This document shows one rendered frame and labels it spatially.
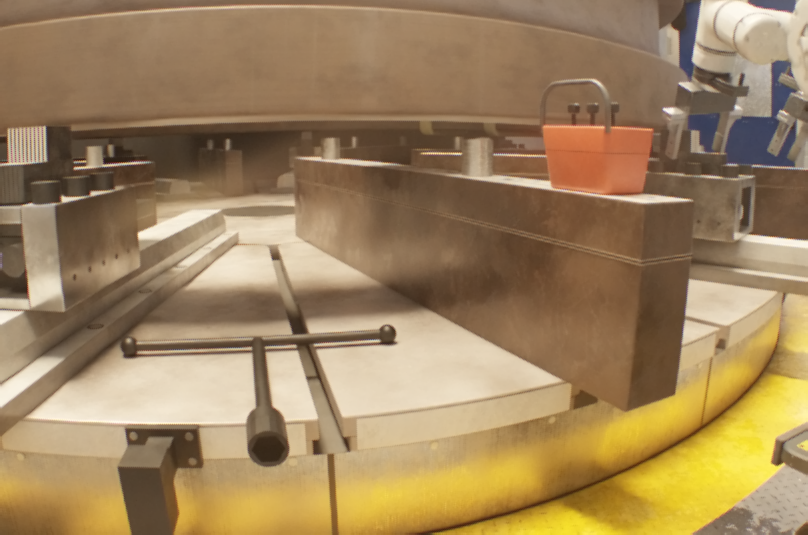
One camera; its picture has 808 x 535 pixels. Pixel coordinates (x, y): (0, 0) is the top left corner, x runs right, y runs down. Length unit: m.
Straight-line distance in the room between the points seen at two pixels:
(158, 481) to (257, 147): 7.21
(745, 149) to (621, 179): 5.31
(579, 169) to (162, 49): 1.00
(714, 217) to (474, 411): 1.29
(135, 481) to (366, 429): 0.42
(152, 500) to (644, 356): 0.85
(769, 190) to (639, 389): 2.41
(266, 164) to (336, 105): 6.58
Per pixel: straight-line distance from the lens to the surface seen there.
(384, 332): 1.45
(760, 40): 1.11
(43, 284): 1.31
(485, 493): 1.33
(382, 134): 8.15
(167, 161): 7.43
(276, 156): 8.18
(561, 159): 1.23
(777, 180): 3.46
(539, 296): 1.30
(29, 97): 1.71
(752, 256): 2.28
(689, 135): 2.35
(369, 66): 1.56
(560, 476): 1.43
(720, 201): 2.20
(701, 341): 1.64
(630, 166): 1.18
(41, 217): 1.28
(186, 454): 1.12
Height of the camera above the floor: 0.79
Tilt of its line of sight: 9 degrees down
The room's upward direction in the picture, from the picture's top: straight up
